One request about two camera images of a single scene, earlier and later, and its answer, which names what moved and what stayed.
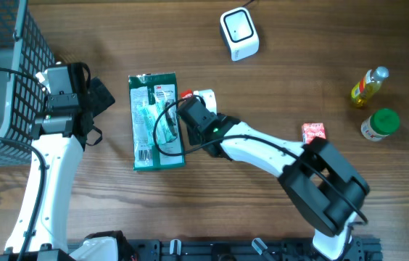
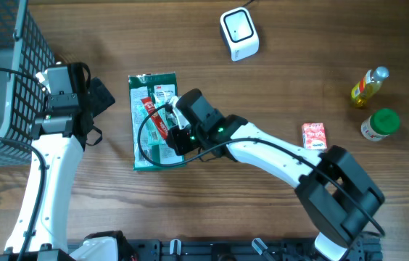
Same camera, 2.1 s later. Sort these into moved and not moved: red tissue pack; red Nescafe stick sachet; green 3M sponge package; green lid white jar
Moved: red Nescafe stick sachet
Not moved: green lid white jar; green 3M sponge package; red tissue pack
